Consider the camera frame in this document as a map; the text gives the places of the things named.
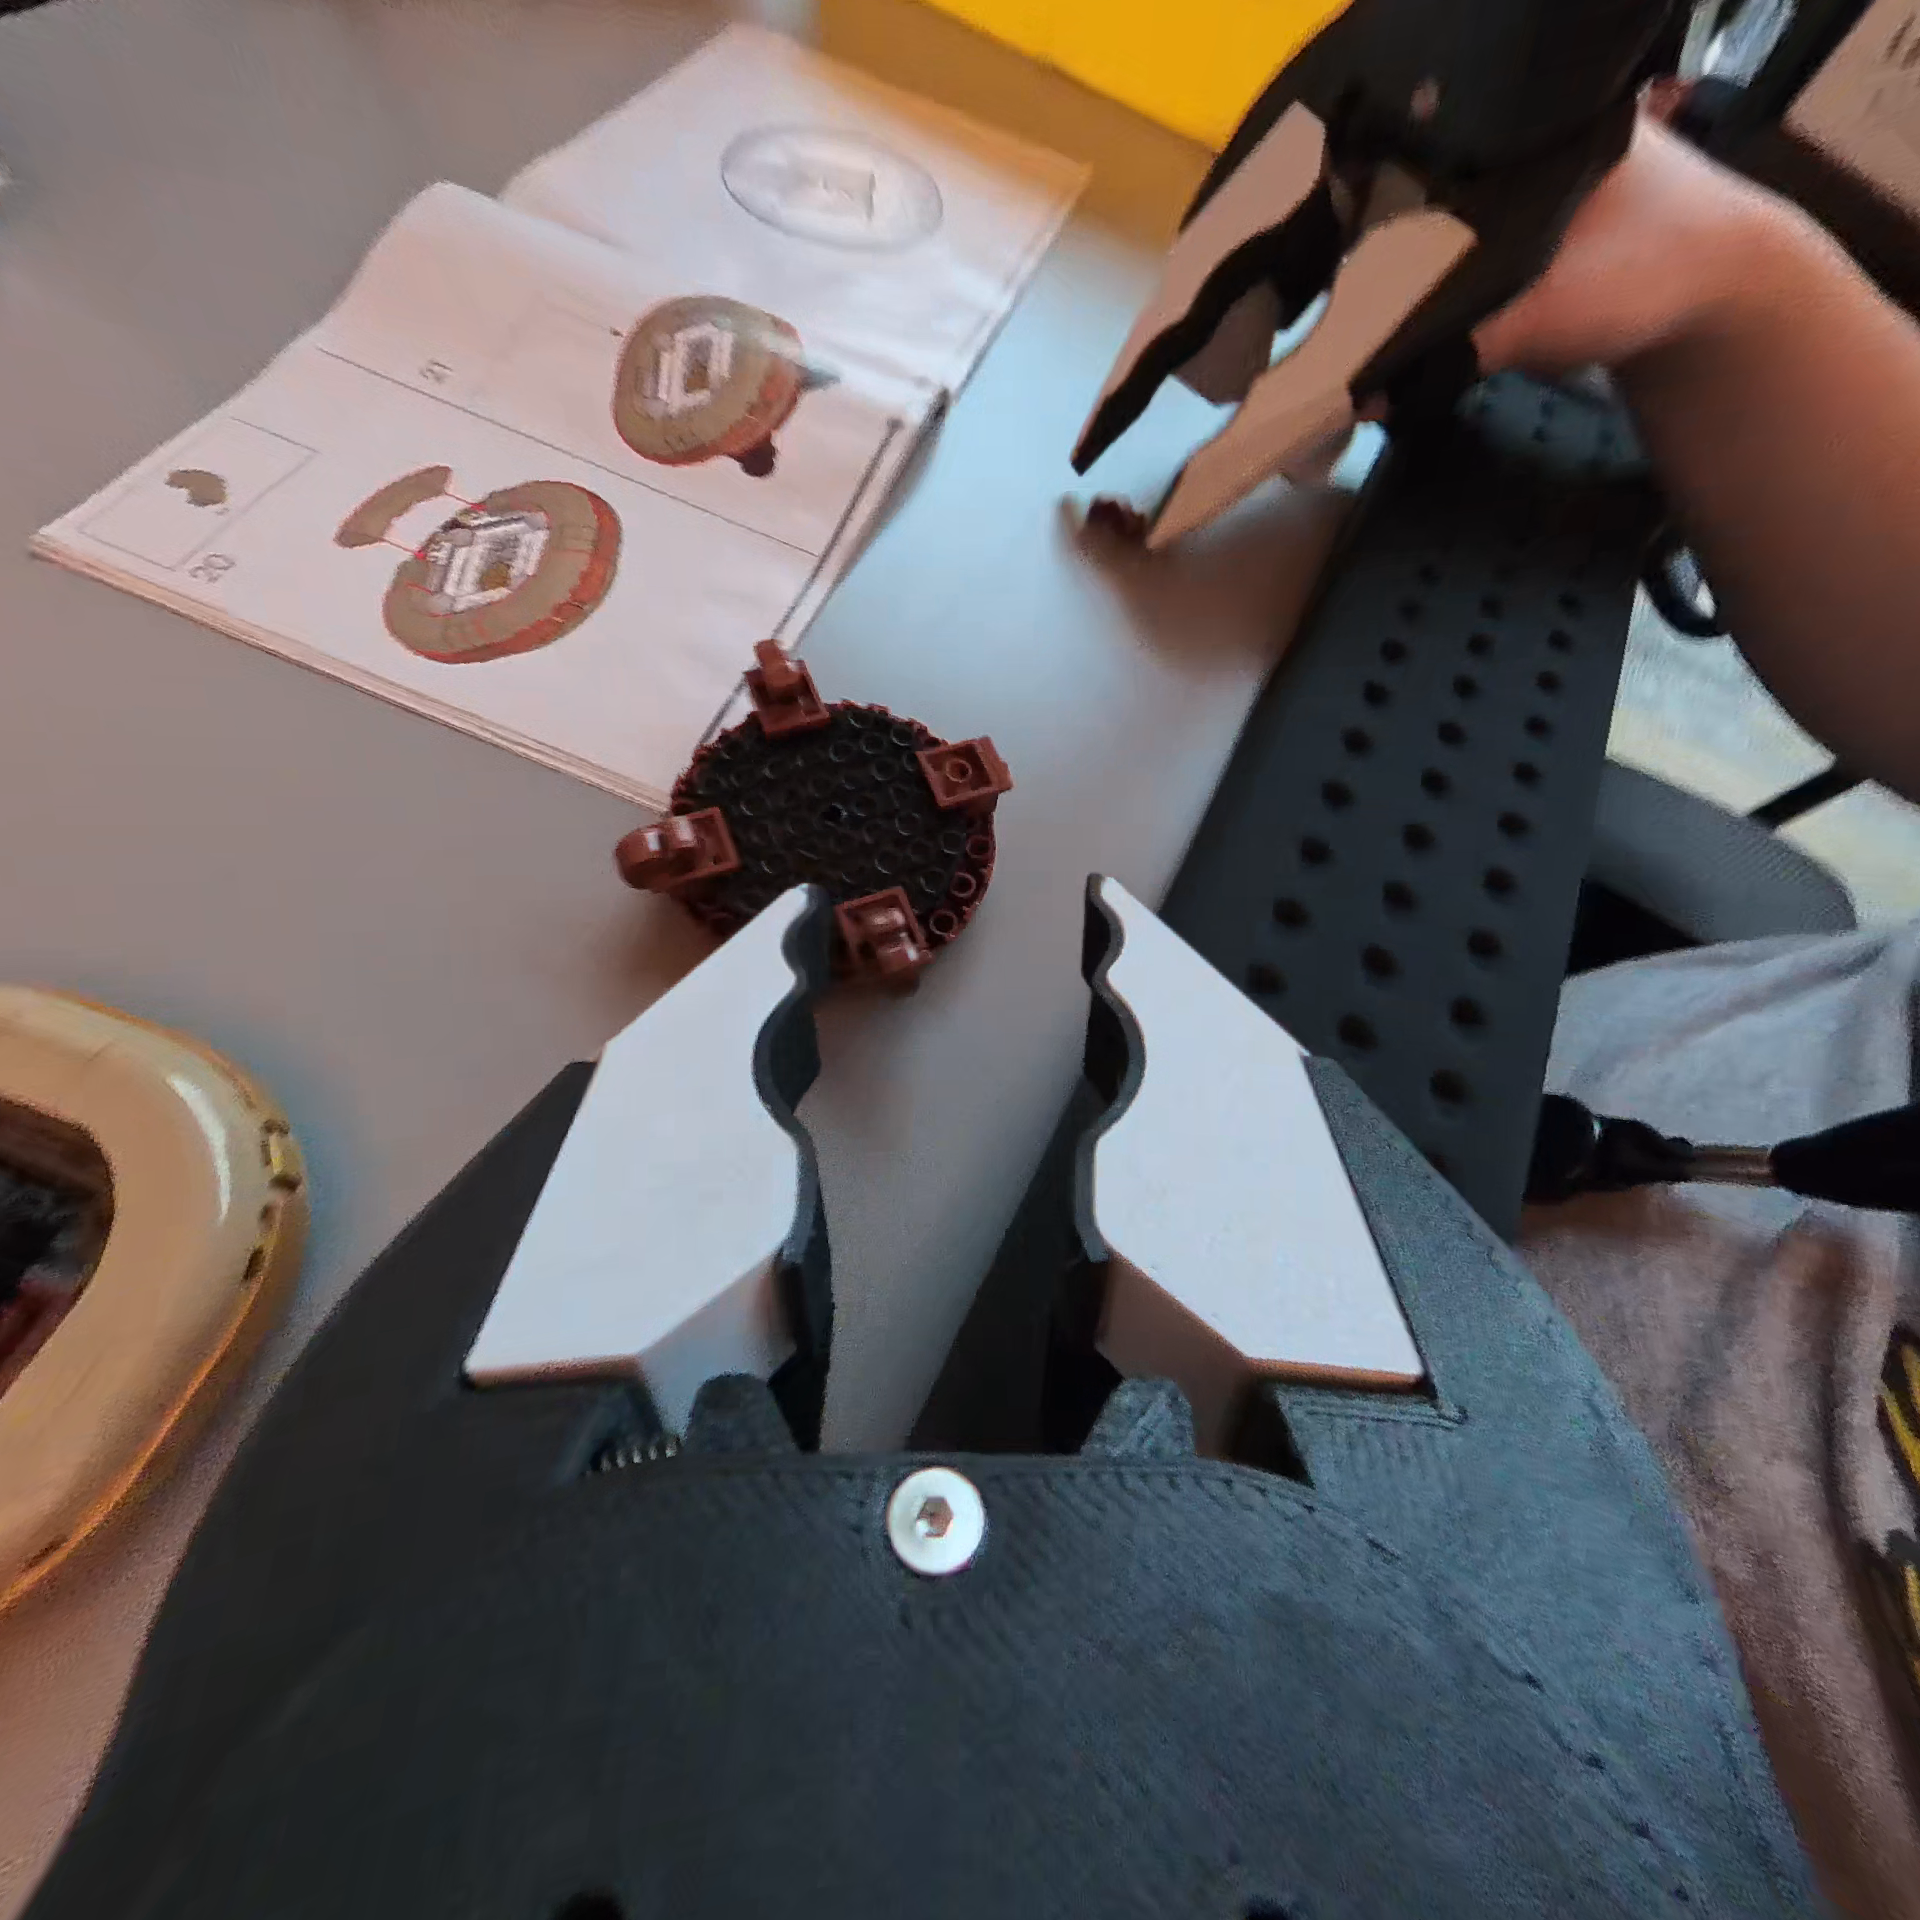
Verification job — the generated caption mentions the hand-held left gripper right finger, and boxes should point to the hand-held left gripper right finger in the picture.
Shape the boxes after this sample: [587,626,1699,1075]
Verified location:
[1042,874,1430,1455]

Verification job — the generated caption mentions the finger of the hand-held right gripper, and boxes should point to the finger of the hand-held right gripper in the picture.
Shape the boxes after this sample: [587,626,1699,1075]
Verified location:
[1070,103,1337,479]
[1144,207,1484,554]

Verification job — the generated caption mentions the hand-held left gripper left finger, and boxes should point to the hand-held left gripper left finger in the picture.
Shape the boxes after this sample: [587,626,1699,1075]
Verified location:
[462,882,840,1454]

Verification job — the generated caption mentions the round brown brick base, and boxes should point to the round brown brick base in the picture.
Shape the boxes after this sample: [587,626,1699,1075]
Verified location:
[614,640,1016,992]

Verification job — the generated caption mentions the tan brick ring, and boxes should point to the tan brick ring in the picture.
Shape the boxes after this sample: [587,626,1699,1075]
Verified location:
[0,982,314,1613]

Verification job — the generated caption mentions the person's right forearm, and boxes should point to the person's right forearm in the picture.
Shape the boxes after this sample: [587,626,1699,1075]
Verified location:
[1477,119,1920,818]

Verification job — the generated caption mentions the grey desk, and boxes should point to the grey desk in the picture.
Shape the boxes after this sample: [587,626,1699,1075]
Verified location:
[0,0,1389,1920]

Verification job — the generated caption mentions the yellow plastic box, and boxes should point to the yellow plastic box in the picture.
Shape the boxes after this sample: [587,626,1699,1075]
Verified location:
[816,0,1361,154]

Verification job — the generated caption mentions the black perforated panel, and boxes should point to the black perforated panel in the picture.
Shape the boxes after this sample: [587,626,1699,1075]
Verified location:
[1162,368,1666,1239]

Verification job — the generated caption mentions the person's printed grey shirt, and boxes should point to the person's printed grey shirt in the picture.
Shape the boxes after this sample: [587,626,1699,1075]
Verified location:
[1516,920,1920,1920]

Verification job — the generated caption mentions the grey office chair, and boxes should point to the grey office chair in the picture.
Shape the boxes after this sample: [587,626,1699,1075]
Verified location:
[1576,525,1862,946]

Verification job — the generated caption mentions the open instruction booklet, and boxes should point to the open instruction booklet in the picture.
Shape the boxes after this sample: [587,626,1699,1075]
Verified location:
[29,23,1096,811]

